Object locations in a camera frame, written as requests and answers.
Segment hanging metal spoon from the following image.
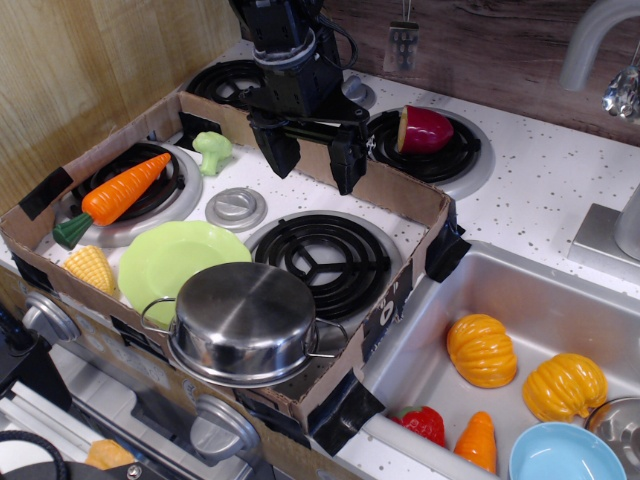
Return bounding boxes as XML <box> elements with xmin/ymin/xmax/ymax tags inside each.
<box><xmin>601</xmin><ymin>45</ymin><xmax>639</xmax><ymax>124</ymax></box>

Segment back left stove burner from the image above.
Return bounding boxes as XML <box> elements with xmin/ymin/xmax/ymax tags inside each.
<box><xmin>185</xmin><ymin>60</ymin><xmax>265</xmax><ymax>111</ymax></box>

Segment front silver stove knob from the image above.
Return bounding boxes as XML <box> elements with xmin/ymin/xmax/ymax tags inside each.
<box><xmin>204</xmin><ymin>187</ymin><xmax>268</xmax><ymax>232</ymax></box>

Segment stove burner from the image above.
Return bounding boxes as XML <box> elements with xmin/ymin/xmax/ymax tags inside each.
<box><xmin>367</xmin><ymin>109</ymin><xmax>495</xmax><ymax>201</ymax></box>
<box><xmin>57</xmin><ymin>141</ymin><xmax>203</xmax><ymax>248</ymax></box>
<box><xmin>245</xmin><ymin>210</ymin><xmax>403</xmax><ymax>323</ymax></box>
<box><xmin>185</xmin><ymin>60</ymin><xmax>265</xmax><ymax>111</ymax></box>

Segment red toy strawberry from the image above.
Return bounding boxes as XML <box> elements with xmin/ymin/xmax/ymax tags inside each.
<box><xmin>390</xmin><ymin>406</ymin><xmax>446</xmax><ymax>447</ymax></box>

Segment front right stove burner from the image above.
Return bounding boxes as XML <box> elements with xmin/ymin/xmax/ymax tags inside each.
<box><xmin>245</xmin><ymin>210</ymin><xmax>403</xmax><ymax>323</ymax></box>

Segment hanging metal spatula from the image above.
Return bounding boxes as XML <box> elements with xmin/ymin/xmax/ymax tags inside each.
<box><xmin>383</xmin><ymin>0</ymin><xmax>420</xmax><ymax>73</ymax></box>

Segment light blue plastic bowl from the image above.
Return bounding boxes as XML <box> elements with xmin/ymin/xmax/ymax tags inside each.
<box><xmin>508</xmin><ymin>422</ymin><xmax>627</xmax><ymax>480</ymax></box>

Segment orange toy pumpkin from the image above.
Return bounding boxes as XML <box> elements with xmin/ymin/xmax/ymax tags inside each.
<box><xmin>522</xmin><ymin>353</ymin><xmax>609</xmax><ymax>423</ymax></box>
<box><xmin>447</xmin><ymin>314</ymin><xmax>518</xmax><ymax>389</ymax></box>

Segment light green plastic plate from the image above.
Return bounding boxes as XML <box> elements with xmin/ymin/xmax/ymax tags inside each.
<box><xmin>118</xmin><ymin>221</ymin><xmax>252</xmax><ymax>331</ymax></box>

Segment silver stove knob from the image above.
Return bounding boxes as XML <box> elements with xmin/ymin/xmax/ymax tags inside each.
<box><xmin>341</xmin><ymin>75</ymin><xmax>376</xmax><ymax>110</ymax></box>
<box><xmin>204</xmin><ymin>187</ymin><xmax>268</xmax><ymax>232</ymax></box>

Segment brown cardboard fence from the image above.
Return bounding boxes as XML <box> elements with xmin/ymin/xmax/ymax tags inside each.
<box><xmin>1</xmin><ymin>92</ymin><xmax>455</xmax><ymax>455</ymax></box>

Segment front left stove burner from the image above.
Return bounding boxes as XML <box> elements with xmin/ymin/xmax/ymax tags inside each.
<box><xmin>57</xmin><ymin>141</ymin><xmax>203</xmax><ymax>248</ymax></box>

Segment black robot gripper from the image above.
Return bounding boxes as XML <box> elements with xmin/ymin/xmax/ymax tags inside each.
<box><xmin>240</xmin><ymin>29</ymin><xmax>369</xmax><ymax>195</ymax></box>

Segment yellow toy corn cob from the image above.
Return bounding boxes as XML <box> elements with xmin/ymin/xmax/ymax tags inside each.
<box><xmin>63</xmin><ymin>246</ymin><xmax>116</xmax><ymax>295</ymax></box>

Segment left oven front knob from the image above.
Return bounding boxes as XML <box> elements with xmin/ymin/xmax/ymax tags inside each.
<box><xmin>22</xmin><ymin>292</ymin><xmax>81</xmax><ymax>345</ymax></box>

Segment stainless steel pot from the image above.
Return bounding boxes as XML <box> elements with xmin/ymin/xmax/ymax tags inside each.
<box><xmin>164</xmin><ymin>262</ymin><xmax>333</xmax><ymax>388</ymax></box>

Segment back right stove burner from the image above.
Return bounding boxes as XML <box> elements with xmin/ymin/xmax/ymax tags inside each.
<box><xmin>367</xmin><ymin>109</ymin><xmax>495</xmax><ymax>201</ymax></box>

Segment red toy apple half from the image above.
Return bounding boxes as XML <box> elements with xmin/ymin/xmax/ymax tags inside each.
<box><xmin>397</xmin><ymin>105</ymin><xmax>454</xmax><ymax>154</ymax></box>

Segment silver faucet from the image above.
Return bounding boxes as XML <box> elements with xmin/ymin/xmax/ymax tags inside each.
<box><xmin>558</xmin><ymin>0</ymin><xmax>640</xmax><ymax>275</ymax></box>

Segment small orange toy carrot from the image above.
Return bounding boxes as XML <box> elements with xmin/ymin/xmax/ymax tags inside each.
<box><xmin>454</xmin><ymin>411</ymin><xmax>497</xmax><ymax>474</ymax></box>

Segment back silver stove knob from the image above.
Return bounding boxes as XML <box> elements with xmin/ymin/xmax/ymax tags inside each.
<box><xmin>341</xmin><ymin>75</ymin><xmax>376</xmax><ymax>110</ymax></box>

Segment oven knob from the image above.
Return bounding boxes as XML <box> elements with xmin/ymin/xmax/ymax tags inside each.
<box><xmin>22</xmin><ymin>292</ymin><xmax>81</xmax><ymax>345</ymax></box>
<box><xmin>190</xmin><ymin>395</ymin><xmax>260</xmax><ymax>464</ymax></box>

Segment right orange toy pumpkin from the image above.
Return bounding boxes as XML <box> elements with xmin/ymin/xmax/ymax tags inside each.
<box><xmin>522</xmin><ymin>353</ymin><xmax>609</xmax><ymax>423</ymax></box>

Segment left orange toy pumpkin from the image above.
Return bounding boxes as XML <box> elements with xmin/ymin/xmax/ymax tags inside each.
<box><xmin>447</xmin><ymin>314</ymin><xmax>518</xmax><ymax>389</ymax></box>

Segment right oven front knob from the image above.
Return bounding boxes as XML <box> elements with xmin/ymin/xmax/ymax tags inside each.
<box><xmin>190</xmin><ymin>395</ymin><xmax>260</xmax><ymax>464</ymax></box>

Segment stainless steel sink basin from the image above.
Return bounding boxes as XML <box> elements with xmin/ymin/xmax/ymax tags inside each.
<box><xmin>364</xmin><ymin>242</ymin><xmax>639</xmax><ymax>479</ymax></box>

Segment yellow toy food piece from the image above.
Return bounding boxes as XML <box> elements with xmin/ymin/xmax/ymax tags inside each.
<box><xmin>84</xmin><ymin>439</ymin><xmax>136</xmax><ymax>470</ymax></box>

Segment green toy broccoli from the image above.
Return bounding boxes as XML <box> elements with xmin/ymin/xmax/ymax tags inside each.
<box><xmin>192</xmin><ymin>131</ymin><xmax>233</xmax><ymax>176</ymax></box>

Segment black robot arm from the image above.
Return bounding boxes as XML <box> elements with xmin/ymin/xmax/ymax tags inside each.
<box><xmin>232</xmin><ymin>1</ymin><xmax>369</xmax><ymax>195</ymax></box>

